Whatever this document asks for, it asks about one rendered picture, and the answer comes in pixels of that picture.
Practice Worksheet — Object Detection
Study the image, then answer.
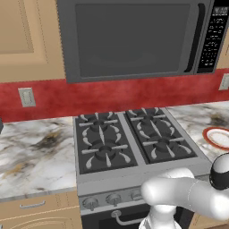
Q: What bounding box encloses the black microwave door handle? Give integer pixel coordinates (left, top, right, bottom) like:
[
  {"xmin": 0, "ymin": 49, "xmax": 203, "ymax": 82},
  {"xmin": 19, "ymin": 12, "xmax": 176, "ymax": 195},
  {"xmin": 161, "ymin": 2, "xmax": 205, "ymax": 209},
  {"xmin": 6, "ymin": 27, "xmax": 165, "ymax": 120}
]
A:
[{"xmin": 183, "ymin": 3, "xmax": 207, "ymax": 73}]

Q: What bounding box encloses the beige base cupboard door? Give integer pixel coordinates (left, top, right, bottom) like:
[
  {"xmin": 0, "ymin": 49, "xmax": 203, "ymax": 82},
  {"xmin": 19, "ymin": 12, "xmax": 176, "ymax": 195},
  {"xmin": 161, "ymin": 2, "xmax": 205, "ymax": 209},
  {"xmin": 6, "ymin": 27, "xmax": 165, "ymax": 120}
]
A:
[{"xmin": 0, "ymin": 214, "xmax": 83, "ymax": 229}]

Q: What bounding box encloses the grey drawer handle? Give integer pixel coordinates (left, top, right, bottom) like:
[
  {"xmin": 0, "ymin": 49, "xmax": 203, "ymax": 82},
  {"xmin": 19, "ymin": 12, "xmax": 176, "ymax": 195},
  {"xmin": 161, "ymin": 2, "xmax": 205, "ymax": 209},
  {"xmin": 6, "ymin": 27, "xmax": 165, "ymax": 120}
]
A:
[{"xmin": 19, "ymin": 200, "xmax": 47, "ymax": 209}]

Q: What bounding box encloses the grey oven door handle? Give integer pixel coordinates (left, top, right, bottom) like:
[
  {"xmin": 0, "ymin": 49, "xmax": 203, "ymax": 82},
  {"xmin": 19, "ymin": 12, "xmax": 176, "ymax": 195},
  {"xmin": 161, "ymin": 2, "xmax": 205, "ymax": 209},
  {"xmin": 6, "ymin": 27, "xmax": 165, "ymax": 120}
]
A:
[{"xmin": 110, "ymin": 209, "xmax": 147, "ymax": 226}]

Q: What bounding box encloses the grey wall outlet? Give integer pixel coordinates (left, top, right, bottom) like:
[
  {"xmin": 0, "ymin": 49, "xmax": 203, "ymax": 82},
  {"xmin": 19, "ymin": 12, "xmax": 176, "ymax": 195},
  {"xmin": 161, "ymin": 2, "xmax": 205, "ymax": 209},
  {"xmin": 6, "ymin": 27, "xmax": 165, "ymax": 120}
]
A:
[
  {"xmin": 218, "ymin": 73, "xmax": 229, "ymax": 91},
  {"xmin": 18, "ymin": 87, "xmax": 37, "ymax": 108}
]

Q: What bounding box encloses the beige drawer front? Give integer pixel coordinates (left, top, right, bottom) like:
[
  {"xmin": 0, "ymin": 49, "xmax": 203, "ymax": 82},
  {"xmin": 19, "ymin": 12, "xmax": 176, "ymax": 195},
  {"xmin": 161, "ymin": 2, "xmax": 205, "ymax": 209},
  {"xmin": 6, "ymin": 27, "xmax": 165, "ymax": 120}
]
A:
[{"xmin": 0, "ymin": 191, "xmax": 81, "ymax": 222}]

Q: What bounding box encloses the beige wall cupboard door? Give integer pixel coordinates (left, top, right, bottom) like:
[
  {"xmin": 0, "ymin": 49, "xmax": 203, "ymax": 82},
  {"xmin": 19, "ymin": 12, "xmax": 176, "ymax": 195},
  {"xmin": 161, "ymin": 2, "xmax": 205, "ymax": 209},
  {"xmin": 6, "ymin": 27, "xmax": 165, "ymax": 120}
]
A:
[
  {"xmin": 0, "ymin": 0, "xmax": 66, "ymax": 84},
  {"xmin": 215, "ymin": 35, "xmax": 229, "ymax": 70}
]

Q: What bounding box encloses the grey microwave door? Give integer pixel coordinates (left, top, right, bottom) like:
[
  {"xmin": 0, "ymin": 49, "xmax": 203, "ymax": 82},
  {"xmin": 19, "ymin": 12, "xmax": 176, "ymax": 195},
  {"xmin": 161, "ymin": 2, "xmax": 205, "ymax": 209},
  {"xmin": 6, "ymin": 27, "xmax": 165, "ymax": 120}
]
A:
[{"xmin": 56, "ymin": 0, "xmax": 215, "ymax": 84}]

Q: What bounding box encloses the grey microwave oven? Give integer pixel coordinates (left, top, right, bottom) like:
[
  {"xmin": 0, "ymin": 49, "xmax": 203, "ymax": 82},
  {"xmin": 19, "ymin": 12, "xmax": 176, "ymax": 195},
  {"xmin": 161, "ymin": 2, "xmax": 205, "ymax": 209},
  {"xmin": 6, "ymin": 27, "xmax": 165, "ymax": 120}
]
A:
[{"xmin": 56, "ymin": 0, "xmax": 229, "ymax": 84}]

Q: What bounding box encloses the grey stove knob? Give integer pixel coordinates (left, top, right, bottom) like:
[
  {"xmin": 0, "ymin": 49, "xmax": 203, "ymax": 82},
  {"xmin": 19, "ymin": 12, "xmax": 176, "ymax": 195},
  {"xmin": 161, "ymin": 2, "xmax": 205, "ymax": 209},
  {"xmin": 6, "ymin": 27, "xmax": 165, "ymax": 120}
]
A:
[
  {"xmin": 130, "ymin": 189, "xmax": 143, "ymax": 201},
  {"xmin": 106, "ymin": 193, "xmax": 123, "ymax": 208},
  {"xmin": 82, "ymin": 197, "xmax": 99, "ymax": 211}
]

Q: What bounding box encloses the red rimmed white plate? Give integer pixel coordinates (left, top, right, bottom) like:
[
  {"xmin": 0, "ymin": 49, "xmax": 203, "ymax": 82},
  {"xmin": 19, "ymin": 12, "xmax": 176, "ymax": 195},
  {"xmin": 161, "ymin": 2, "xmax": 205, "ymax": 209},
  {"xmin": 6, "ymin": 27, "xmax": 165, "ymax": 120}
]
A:
[{"xmin": 202, "ymin": 126, "xmax": 229, "ymax": 151}]

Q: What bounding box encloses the grey gas stove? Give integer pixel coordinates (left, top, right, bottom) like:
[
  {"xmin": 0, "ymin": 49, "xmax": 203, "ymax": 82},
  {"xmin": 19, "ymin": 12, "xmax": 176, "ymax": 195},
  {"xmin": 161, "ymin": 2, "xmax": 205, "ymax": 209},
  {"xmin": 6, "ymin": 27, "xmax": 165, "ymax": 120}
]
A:
[{"xmin": 72, "ymin": 106, "xmax": 212, "ymax": 229}]

